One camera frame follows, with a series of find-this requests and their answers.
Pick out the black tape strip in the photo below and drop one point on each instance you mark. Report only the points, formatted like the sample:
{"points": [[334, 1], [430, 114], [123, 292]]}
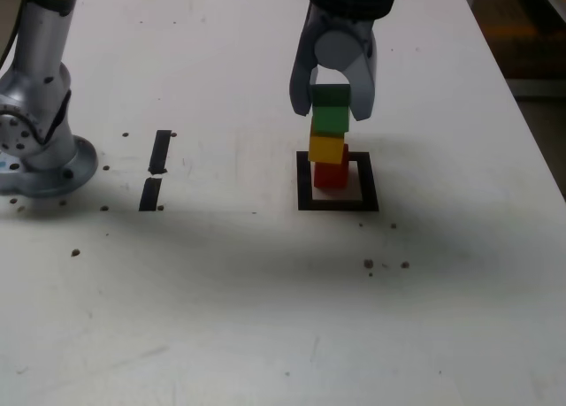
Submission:
{"points": [[159, 151]]}

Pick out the red cube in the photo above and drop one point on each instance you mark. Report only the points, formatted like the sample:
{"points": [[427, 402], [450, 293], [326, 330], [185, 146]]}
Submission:
{"points": [[329, 176]]}

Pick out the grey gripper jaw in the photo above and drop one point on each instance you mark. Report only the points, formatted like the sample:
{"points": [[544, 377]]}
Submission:
{"points": [[337, 50], [300, 78]]}

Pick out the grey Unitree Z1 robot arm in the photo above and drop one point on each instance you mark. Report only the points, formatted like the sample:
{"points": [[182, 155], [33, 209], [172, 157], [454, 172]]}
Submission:
{"points": [[44, 48]]}

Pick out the black tape square outline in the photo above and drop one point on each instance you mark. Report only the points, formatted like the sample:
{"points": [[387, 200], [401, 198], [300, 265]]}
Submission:
{"points": [[305, 180]]}

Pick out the green cube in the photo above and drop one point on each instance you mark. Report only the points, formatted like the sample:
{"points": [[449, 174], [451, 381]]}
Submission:
{"points": [[329, 118]]}

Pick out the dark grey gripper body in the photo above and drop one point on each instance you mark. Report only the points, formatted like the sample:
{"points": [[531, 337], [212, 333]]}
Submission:
{"points": [[340, 25]]}

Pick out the yellow cube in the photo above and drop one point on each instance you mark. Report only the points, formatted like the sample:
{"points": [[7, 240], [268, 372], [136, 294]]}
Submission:
{"points": [[325, 151]]}

